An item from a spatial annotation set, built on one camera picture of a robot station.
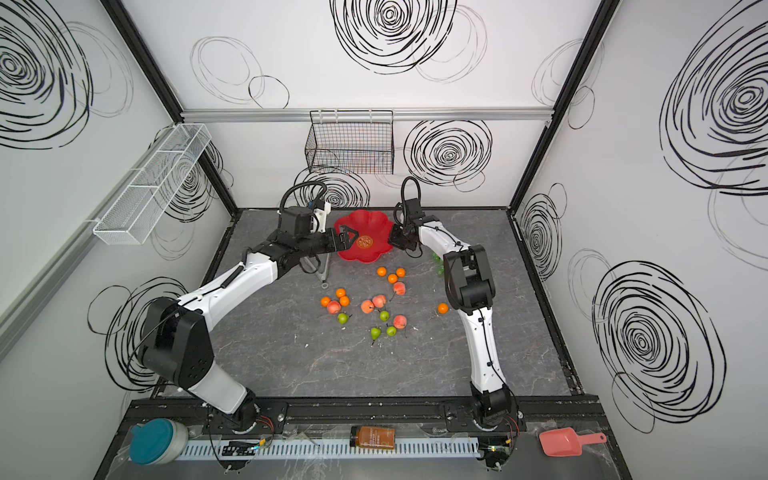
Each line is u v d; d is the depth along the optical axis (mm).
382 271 995
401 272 991
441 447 707
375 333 866
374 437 679
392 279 984
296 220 651
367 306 905
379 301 913
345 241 754
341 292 949
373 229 1110
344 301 920
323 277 991
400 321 868
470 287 610
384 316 891
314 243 725
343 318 889
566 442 702
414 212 867
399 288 937
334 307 897
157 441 633
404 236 934
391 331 866
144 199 759
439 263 1035
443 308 913
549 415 754
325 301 931
